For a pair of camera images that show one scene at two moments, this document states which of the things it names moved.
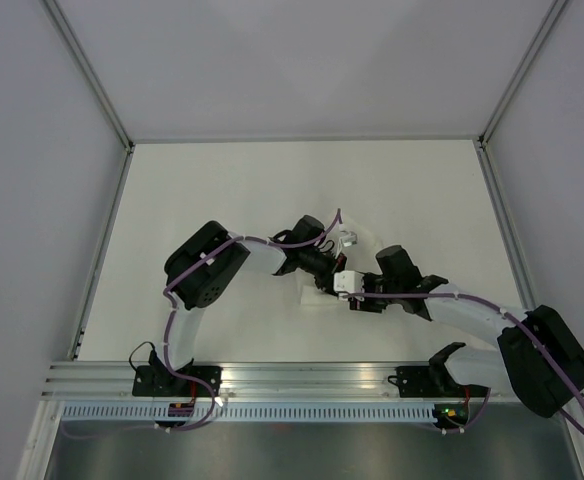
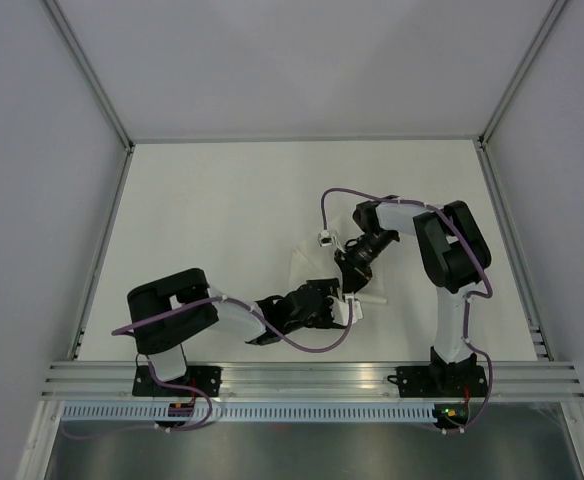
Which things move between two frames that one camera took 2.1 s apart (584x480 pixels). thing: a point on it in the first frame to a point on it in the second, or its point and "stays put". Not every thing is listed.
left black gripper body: x=322 y=268 to x=322 y=318
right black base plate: x=432 y=382 stays put
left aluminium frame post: x=66 y=33 stays put
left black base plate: x=158 y=381 stays put
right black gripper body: x=374 y=282 to x=357 y=260
